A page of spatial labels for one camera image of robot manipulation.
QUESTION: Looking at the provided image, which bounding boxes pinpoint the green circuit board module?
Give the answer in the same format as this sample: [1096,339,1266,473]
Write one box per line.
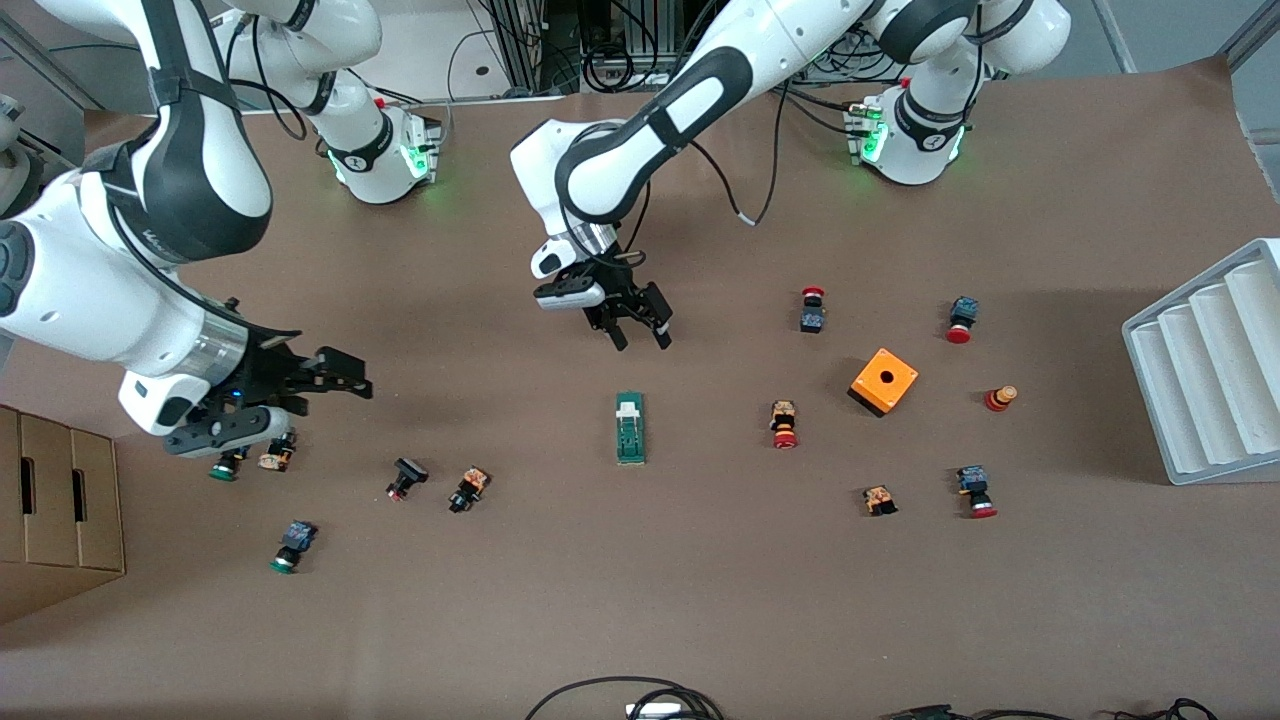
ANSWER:
[614,392,647,465]

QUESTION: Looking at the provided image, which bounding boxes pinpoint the black square button red tip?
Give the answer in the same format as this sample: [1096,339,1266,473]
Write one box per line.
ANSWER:
[385,457,430,503]

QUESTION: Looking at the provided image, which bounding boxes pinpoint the black selector orange block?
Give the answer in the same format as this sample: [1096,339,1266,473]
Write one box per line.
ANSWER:
[448,466,491,515]

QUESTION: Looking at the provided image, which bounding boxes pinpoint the brown cardboard box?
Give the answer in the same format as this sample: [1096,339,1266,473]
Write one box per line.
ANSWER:
[0,404,127,626]

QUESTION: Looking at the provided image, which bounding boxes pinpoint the white board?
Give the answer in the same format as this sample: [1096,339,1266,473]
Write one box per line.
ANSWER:
[205,0,573,119]

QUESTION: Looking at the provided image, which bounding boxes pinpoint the white ridged tray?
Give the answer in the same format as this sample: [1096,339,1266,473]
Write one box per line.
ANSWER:
[1121,237,1280,487]

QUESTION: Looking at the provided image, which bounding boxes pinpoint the black switch orange block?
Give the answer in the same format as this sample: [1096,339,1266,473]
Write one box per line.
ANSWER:
[257,428,299,473]

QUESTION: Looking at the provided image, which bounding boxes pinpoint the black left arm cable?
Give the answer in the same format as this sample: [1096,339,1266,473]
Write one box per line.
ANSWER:
[690,85,791,227]

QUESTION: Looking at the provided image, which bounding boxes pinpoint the black cable coil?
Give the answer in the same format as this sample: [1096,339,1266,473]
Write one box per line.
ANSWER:
[583,40,643,95]

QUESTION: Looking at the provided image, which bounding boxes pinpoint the orange button enclosure box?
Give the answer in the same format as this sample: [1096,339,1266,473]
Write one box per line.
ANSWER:
[847,347,920,419]

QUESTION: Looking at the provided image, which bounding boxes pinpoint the black looped cable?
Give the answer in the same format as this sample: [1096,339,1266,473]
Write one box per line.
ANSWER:
[524,676,725,720]

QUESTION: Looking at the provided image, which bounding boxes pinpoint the black cable with connector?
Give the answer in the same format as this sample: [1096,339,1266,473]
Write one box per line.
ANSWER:
[880,697,1221,720]

